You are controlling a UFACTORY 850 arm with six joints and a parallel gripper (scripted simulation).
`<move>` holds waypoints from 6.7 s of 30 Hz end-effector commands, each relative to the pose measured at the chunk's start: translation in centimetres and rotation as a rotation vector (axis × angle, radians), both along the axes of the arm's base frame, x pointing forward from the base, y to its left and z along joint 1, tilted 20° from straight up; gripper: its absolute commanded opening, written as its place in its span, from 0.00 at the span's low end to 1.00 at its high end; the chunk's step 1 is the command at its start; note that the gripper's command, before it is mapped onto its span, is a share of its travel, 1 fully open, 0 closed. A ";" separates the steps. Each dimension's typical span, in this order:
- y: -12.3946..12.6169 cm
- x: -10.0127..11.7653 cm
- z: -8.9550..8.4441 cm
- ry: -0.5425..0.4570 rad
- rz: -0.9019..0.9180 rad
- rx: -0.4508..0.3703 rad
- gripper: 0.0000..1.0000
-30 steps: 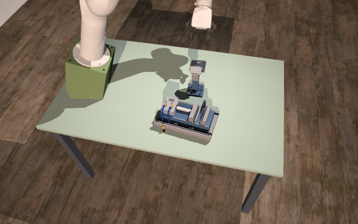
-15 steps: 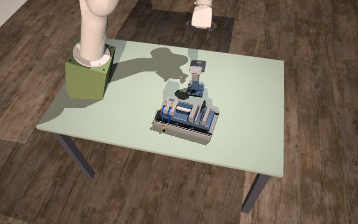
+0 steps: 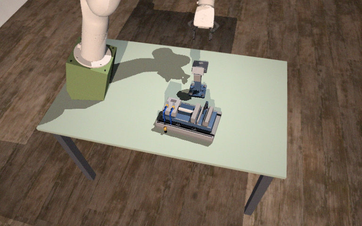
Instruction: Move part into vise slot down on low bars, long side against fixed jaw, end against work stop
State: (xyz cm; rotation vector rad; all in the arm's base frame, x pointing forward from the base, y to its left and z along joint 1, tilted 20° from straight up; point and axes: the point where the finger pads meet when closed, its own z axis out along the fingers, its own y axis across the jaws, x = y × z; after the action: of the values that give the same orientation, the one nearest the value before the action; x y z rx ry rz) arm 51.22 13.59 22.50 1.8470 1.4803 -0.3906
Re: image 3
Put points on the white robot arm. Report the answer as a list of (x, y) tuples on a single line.
[(92, 51)]

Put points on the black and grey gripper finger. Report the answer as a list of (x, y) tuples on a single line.
[(192, 28), (213, 30)]

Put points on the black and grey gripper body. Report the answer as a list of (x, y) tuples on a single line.
[(204, 16)]

